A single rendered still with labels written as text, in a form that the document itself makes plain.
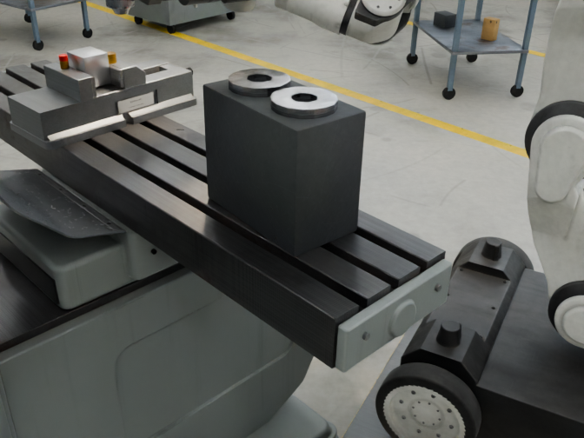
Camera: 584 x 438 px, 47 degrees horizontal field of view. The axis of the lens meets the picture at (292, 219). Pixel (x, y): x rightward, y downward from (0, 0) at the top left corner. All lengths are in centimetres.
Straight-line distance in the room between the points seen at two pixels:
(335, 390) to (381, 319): 125
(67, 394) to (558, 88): 99
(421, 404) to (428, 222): 171
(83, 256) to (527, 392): 84
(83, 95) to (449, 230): 197
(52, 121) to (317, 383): 121
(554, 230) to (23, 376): 96
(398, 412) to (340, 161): 64
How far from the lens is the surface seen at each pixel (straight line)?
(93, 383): 130
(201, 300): 135
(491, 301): 154
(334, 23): 124
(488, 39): 471
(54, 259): 118
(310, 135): 86
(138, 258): 119
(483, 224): 305
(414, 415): 139
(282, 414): 176
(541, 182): 125
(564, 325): 138
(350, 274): 90
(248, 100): 94
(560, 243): 135
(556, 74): 123
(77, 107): 132
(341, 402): 208
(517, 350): 146
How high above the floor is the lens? 147
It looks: 30 degrees down
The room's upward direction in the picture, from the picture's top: 1 degrees clockwise
